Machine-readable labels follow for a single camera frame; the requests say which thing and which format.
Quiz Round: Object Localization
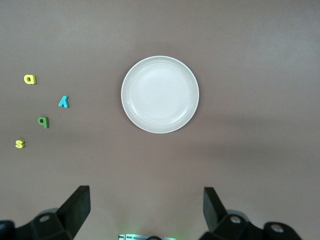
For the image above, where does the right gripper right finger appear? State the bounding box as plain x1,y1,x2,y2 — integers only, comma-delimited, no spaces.
199,187,305,240

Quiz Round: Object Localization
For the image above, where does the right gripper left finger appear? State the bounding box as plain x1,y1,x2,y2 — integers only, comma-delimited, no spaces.
0,185,91,240

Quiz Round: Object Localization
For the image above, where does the green foam letter b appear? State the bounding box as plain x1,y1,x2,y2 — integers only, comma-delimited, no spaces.
37,116,50,129

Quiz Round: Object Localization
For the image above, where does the teal foam letter y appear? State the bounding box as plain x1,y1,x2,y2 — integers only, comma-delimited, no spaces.
58,95,70,109

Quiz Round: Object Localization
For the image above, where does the yellow letter d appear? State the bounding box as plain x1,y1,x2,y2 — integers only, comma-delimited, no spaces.
23,74,37,85

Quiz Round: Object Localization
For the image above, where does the beige round plate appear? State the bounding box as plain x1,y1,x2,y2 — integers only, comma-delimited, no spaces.
120,55,200,134

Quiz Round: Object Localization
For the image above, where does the brown table cover sheet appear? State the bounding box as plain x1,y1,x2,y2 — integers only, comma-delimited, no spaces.
0,0,320,240

